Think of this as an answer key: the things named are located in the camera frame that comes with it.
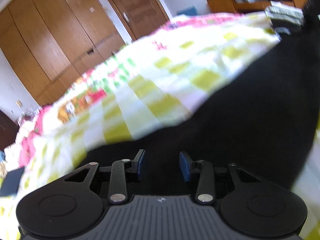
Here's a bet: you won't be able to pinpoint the black pants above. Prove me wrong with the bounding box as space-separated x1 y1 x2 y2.
84 27 319 195

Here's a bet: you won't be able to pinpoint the pink cartoon quilt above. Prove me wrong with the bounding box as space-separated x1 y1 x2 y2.
15 12 246 168

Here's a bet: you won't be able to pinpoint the yellow white checkered bedsheet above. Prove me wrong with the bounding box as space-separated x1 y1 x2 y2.
1 13 319 239

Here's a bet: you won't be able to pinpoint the blue foam mat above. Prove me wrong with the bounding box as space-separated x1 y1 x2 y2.
177 6 198 16

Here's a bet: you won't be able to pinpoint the dark blue tablet case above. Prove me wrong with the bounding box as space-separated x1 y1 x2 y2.
0 167 24 197

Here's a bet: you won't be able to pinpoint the dark wooden headboard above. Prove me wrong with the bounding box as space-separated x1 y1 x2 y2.
0 111 19 151

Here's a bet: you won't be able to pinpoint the wooden wardrobe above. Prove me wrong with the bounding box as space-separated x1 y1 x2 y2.
1 0 124 105

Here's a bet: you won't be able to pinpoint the wooden door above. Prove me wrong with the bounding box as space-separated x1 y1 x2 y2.
108 0 169 40

